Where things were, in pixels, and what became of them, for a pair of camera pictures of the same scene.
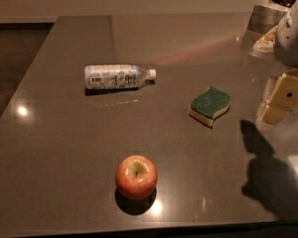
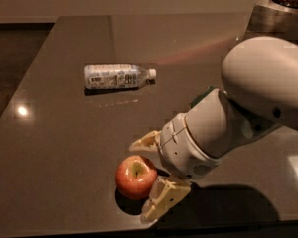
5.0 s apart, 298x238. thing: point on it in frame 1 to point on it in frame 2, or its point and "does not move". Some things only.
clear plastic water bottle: x=117 y=77 does not move
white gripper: x=293 y=39 to x=179 y=148
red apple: x=136 y=177 does not move
